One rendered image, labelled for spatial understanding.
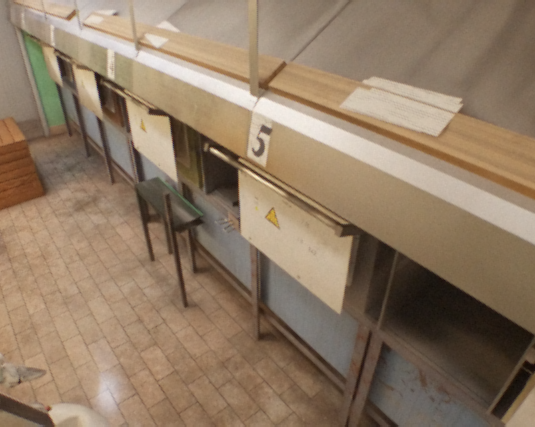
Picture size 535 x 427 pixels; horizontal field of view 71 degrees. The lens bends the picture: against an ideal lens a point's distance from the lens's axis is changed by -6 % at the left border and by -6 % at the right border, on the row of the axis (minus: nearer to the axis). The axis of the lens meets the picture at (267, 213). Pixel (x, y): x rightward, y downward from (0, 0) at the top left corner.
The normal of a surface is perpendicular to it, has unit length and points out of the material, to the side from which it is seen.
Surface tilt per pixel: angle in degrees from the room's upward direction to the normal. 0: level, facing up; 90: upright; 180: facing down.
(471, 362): 0
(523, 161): 33
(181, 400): 0
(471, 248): 80
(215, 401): 0
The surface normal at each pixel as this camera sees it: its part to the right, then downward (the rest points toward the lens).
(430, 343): 0.00, -0.83
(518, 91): -0.43, -0.50
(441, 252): -0.77, 0.20
